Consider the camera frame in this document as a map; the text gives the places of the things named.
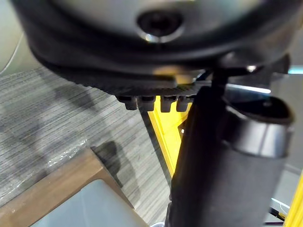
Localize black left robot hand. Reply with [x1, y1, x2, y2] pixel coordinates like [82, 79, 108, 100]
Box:
[9, 0, 296, 227]

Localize yellow shelf rack black posts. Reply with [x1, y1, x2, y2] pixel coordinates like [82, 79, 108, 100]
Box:
[147, 101, 303, 227]

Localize white plastic bin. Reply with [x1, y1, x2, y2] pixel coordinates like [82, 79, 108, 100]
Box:
[30, 178, 149, 227]

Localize clear plastic film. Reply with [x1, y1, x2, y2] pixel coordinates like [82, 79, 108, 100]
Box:
[0, 138, 92, 201]

